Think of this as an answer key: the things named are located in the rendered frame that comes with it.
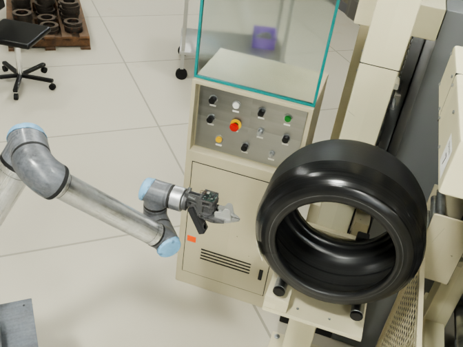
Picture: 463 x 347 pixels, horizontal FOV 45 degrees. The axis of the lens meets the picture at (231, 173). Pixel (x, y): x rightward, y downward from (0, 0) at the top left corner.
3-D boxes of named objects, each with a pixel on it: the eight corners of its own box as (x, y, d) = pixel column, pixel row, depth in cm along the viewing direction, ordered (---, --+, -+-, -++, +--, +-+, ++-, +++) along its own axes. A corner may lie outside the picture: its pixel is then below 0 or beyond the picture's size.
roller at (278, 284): (291, 231, 225) (297, 226, 223) (299, 238, 226) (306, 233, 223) (269, 290, 198) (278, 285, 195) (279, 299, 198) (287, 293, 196)
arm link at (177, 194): (167, 213, 201) (177, 198, 209) (180, 217, 200) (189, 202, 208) (169, 194, 196) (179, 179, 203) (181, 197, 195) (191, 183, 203)
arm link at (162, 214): (147, 242, 207) (148, 216, 200) (139, 222, 215) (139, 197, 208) (171, 236, 211) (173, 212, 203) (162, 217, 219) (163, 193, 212)
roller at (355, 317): (371, 248, 217) (373, 257, 219) (359, 248, 219) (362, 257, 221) (361, 312, 190) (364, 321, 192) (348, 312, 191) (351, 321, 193)
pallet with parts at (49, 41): (8, 52, 524) (3, 8, 499) (3, 7, 610) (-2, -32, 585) (95, 49, 552) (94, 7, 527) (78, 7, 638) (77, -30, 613)
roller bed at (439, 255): (410, 241, 228) (434, 183, 211) (446, 251, 225) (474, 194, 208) (408, 272, 212) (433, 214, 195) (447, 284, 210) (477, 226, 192)
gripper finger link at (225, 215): (238, 215, 193) (213, 207, 195) (236, 227, 196) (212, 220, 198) (241, 209, 195) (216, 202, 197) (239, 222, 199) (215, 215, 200)
